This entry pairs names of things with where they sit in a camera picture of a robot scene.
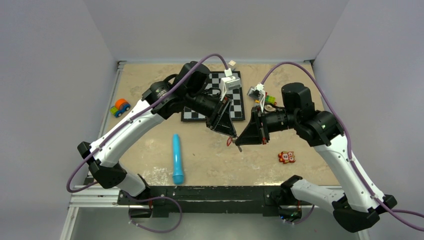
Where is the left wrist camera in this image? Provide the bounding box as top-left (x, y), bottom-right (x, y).
top-left (219, 68), bottom-right (242, 101)

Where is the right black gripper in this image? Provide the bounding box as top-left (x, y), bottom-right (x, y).
top-left (235, 104), bottom-right (299, 145)

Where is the colourful brick toy vehicle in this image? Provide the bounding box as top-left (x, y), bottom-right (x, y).
top-left (251, 94), bottom-right (277, 112)

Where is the black white chessboard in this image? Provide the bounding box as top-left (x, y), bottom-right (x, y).
top-left (180, 71), bottom-right (246, 123)

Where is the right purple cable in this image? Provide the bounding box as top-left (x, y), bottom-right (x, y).
top-left (260, 61), bottom-right (424, 233)

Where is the black base bar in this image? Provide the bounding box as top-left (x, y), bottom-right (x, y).
top-left (117, 185), bottom-right (316, 219)

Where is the toy car orange blue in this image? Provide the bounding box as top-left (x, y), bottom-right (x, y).
top-left (109, 98), bottom-right (131, 118)

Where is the red owl toy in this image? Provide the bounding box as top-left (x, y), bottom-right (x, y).
top-left (278, 151), bottom-right (296, 164)

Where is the blue plastic flashlight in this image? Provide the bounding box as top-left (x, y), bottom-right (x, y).
top-left (172, 134), bottom-right (185, 185)

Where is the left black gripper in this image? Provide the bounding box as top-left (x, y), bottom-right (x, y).
top-left (185, 89), bottom-right (237, 137)

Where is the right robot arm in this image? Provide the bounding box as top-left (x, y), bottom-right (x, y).
top-left (235, 82), bottom-right (397, 233)

